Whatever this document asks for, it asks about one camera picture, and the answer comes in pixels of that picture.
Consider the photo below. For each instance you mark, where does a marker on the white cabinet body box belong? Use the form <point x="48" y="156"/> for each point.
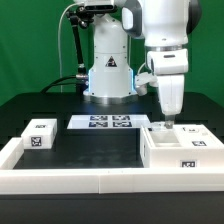
<point x="163" y="150"/>

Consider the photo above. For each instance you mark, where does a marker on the small white cabinet top block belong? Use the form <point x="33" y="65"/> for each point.
<point x="39" y="134"/>

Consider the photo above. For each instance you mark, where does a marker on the white U-shaped fence frame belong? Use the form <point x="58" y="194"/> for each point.
<point x="15" y="181"/>

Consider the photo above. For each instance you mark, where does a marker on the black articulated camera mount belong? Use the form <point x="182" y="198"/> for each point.
<point x="82" y="17"/>

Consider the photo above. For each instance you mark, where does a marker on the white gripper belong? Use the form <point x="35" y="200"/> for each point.
<point x="170" y="92"/>

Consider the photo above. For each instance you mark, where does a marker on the flat white tagged base plate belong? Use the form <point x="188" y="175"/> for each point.
<point x="108" y="121"/>

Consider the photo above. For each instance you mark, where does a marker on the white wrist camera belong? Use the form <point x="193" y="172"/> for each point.
<point x="142" y="80"/>

